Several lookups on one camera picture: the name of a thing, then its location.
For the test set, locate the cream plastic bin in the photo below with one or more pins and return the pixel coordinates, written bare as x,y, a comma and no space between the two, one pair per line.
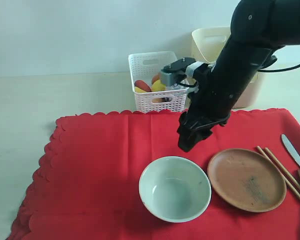
207,44

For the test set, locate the red sausage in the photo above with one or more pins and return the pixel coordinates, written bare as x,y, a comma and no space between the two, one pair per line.
140,84

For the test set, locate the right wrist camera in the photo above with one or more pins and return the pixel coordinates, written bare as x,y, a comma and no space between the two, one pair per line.
180,70

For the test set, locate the silver table knife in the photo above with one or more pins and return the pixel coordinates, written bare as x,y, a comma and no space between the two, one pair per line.
291,149

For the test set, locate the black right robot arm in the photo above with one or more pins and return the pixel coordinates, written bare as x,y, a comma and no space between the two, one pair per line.
258,28

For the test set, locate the pale green bowl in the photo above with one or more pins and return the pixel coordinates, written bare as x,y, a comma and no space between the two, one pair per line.
174,189

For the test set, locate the wooden chopstick left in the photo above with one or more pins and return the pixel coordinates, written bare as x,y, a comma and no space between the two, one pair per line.
288,183

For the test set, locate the yellow round fruit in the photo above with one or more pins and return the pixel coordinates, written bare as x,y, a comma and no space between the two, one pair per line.
157,86

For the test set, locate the orange cheese wedge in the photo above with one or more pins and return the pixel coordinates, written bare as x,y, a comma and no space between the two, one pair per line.
139,90

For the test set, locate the orange fried nugget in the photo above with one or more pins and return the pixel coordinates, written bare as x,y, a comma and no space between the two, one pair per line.
155,78

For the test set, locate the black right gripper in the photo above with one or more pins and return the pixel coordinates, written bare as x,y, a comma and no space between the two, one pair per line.
196,123

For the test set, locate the red scalloped table cloth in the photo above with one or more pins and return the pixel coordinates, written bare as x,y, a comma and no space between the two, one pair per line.
87,183

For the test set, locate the brown oval plate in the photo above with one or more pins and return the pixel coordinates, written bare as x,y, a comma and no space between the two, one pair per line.
246,180

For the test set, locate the white woven plastic basket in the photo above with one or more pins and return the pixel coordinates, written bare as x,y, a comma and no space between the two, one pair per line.
143,66

